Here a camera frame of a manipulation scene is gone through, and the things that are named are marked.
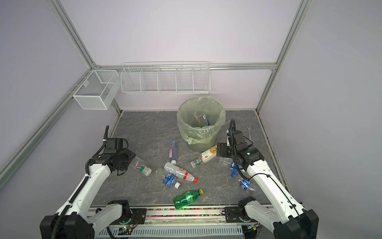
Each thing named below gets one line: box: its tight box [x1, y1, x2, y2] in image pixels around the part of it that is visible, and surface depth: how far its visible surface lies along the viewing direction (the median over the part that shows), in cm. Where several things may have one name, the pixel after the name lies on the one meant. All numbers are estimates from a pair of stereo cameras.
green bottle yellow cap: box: [173, 188, 205, 210], surface depth 76 cm
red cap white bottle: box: [164, 161, 198, 184], surface depth 86 cm
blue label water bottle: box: [219, 157, 241, 172], surface depth 89 cm
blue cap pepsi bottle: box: [238, 178, 255, 191], surface depth 80 cm
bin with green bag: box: [176, 95, 226, 153], surface depth 89 cm
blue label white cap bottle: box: [153, 167, 182, 190], surface depth 82 cm
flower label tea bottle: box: [201, 145, 218, 163], surface depth 91 cm
